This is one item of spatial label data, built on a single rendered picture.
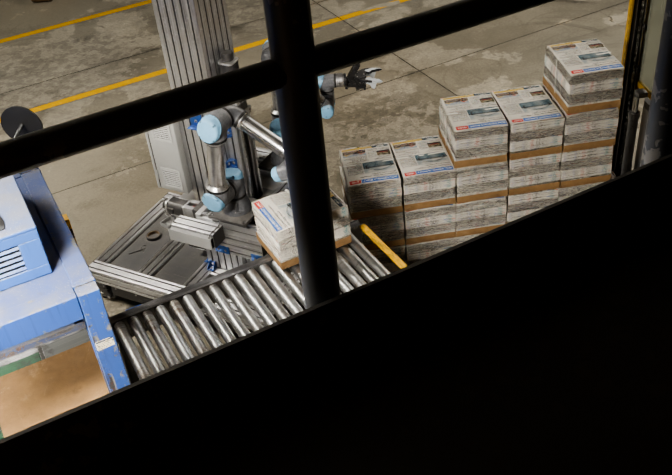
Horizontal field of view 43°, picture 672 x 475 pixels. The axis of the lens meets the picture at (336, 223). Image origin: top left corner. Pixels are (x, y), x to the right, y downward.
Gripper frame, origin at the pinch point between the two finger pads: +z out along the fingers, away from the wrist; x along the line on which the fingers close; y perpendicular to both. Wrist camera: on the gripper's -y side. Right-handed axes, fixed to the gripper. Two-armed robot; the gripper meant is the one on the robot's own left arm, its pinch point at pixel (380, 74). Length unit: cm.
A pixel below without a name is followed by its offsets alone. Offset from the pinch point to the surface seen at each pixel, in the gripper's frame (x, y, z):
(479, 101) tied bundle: 7, 17, 52
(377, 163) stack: 29.7, 37.2, -4.5
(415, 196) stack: 45, 49, 15
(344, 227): 94, 21, -21
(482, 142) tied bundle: 35, 22, 51
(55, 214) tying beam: 153, -52, -125
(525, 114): 25, 14, 74
